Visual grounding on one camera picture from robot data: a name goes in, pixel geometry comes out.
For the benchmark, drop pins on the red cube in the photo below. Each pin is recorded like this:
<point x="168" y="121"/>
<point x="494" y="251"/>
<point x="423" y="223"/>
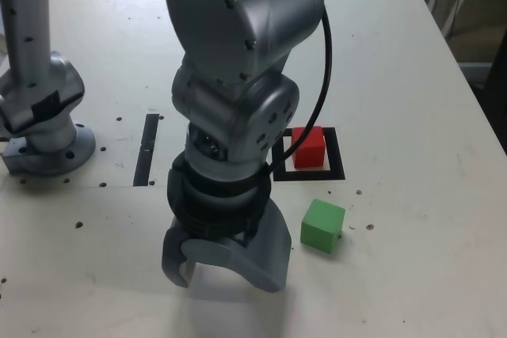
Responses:
<point x="313" y="152"/>

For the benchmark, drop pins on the black tape strip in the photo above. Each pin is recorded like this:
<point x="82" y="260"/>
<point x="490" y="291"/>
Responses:
<point x="146" y="148"/>

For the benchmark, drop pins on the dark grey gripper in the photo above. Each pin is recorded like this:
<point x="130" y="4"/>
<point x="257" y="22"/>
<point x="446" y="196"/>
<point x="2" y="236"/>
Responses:
<point x="241" y="240"/>

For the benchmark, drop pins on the black tape square outline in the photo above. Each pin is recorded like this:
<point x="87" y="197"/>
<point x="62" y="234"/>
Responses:
<point x="336" y="156"/>

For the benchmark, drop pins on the green cube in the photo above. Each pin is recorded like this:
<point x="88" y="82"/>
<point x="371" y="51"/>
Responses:
<point x="321" y="223"/>

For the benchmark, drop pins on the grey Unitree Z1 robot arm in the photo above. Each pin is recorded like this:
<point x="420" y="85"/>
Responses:
<point x="237" y="17"/>

